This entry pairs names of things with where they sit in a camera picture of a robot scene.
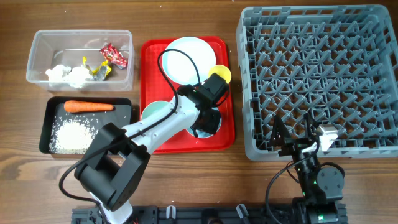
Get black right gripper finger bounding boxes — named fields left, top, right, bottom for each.
left=303, top=113, right=319, bottom=140
left=269, top=115, right=291, bottom=147

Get green plastic bowl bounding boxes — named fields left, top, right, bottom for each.
left=141, top=101, right=168, bottom=120

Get red snack wrapper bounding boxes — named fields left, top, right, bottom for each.
left=100, top=43, right=128, bottom=69

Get yellow snack wrapper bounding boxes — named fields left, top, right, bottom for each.
left=83, top=57, right=112, bottom=82

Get white cooked rice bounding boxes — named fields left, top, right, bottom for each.
left=49, top=120, right=98, bottom=154

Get white napkin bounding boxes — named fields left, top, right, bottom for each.
left=63, top=67, right=94, bottom=89
left=45, top=64, right=72, bottom=86

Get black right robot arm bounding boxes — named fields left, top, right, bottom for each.
left=265, top=113, right=345, bottom=223

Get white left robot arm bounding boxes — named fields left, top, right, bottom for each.
left=74, top=73, right=229, bottom=223

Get grey dishwasher rack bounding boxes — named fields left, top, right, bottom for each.
left=236, top=4, right=397, bottom=161

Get clear plastic waste bin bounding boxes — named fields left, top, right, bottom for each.
left=26, top=29, right=135, bottom=92

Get black food waste tray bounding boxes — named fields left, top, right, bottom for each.
left=39, top=96, right=139, bottom=154

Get yellow plastic cup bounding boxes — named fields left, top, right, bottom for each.
left=208, top=65, right=232, bottom=84

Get light blue plate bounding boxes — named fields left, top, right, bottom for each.
left=162, top=37, right=216, bottom=85

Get orange carrot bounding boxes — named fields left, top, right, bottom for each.
left=63, top=100, right=114, bottom=113

